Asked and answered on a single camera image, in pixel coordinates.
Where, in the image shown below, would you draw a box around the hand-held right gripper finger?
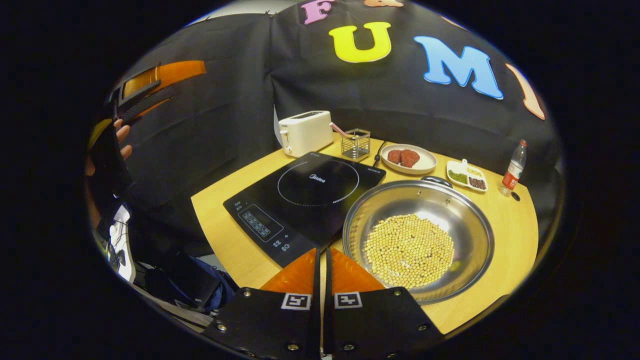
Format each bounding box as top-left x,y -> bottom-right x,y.
202,247 -> 321,360
323,246 -> 446,360

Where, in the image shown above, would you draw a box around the black induction cooktop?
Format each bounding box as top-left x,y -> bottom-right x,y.
223,151 -> 387,268

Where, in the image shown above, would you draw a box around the stainless steel pot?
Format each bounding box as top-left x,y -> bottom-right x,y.
342,176 -> 496,306

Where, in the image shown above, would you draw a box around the black backdrop cloth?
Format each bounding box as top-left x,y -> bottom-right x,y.
85,0 -> 563,261

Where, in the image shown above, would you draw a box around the white shoe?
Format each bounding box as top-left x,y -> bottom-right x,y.
106,204 -> 137,284

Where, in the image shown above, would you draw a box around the pile of soybeans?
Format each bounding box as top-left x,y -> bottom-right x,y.
363,214 -> 456,290

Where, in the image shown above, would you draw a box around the blue bag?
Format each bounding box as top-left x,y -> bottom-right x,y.
145,252 -> 239,314

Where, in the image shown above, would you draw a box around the white toaster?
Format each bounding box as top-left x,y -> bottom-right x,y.
278,110 -> 334,158

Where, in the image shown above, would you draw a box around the red meat pieces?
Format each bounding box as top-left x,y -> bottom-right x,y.
387,149 -> 421,168

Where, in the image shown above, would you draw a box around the white oval plate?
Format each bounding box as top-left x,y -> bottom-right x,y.
380,144 -> 438,175

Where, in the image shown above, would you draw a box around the white divided bean dish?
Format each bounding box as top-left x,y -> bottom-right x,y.
446,159 -> 489,193

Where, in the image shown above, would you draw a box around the clear plastic water bottle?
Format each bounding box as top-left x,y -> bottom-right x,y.
498,139 -> 528,197

